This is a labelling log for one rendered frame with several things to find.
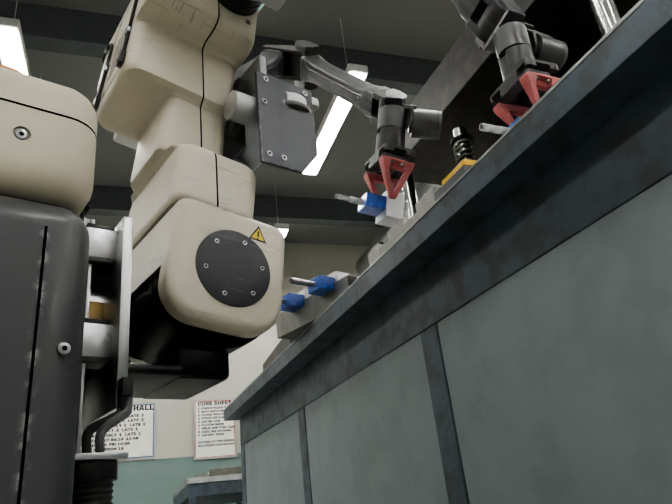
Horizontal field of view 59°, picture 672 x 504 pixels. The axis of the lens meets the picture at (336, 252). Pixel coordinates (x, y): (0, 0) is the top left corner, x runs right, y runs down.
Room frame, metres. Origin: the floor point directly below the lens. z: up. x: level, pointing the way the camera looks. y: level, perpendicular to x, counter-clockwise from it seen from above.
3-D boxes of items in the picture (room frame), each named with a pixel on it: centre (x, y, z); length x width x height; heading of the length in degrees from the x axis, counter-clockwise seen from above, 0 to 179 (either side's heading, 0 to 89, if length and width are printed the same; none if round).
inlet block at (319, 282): (1.13, 0.04, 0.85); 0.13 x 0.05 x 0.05; 131
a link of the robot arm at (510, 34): (0.81, -0.34, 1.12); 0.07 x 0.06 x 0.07; 117
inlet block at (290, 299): (1.21, 0.11, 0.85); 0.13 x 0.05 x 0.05; 131
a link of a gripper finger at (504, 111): (0.81, -0.33, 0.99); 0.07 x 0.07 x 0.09; 23
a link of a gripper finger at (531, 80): (0.79, -0.34, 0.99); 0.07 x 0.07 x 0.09; 23
